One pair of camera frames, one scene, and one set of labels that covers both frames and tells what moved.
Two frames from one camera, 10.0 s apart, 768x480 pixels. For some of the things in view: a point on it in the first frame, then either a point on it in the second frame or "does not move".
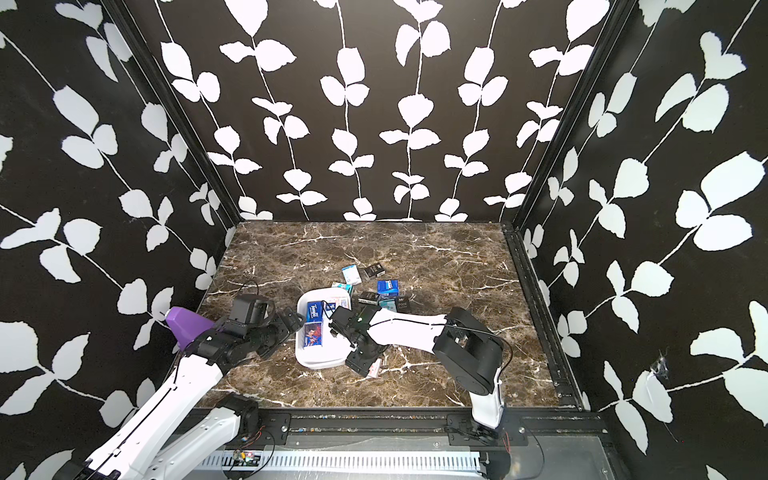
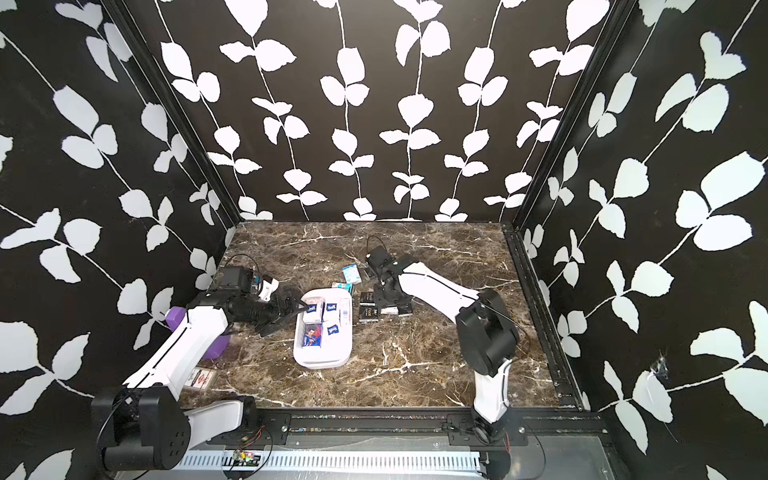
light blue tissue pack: (352, 275) does not move
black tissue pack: (370, 298) does not move
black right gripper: (360, 367) → (380, 302)
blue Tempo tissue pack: (314, 312) does not move
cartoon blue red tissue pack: (313, 334) does not move
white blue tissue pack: (374, 368) → (332, 334)
